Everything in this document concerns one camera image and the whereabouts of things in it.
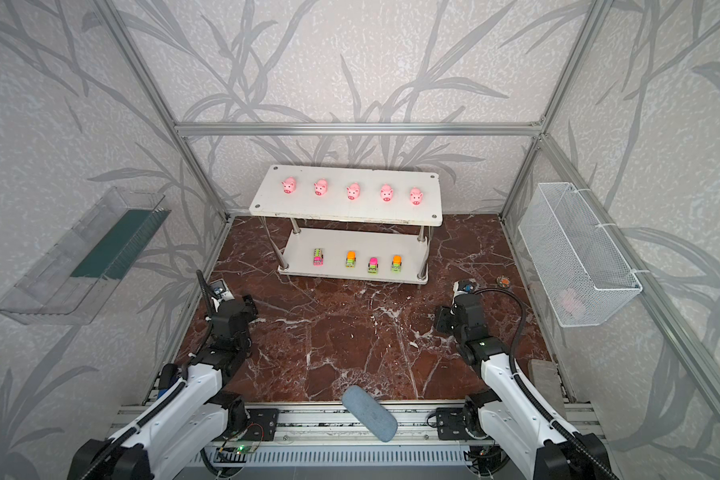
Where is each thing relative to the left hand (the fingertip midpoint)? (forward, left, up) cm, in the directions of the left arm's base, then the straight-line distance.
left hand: (236, 287), depth 84 cm
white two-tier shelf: (+8, -33, +19) cm, 39 cm away
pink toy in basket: (-8, -88, +8) cm, 89 cm away
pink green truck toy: (+14, -21, -5) cm, 26 cm away
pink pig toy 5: (+14, -50, +22) cm, 57 cm away
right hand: (-1, -60, -5) cm, 60 cm away
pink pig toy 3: (+18, -17, +22) cm, 33 cm away
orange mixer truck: (+13, -46, -6) cm, 48 cm away
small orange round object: (+11, -84, -14) cm, 86 cm away
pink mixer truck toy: (+12, -39, -6) cm, 41 cm away
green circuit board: (-37, -9, -12) cm, 40 cm away
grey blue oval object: (-32, -42, -10) cm, 54 cm away
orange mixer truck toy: (+14, -31, -6) cm, 35 cm away
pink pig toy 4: (+16, -42, +22) cm, 50 cm away
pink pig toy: (+16, -34, +22) cm, 43 cm away
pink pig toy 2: (+17, -25, +22) cm, 38 cm away
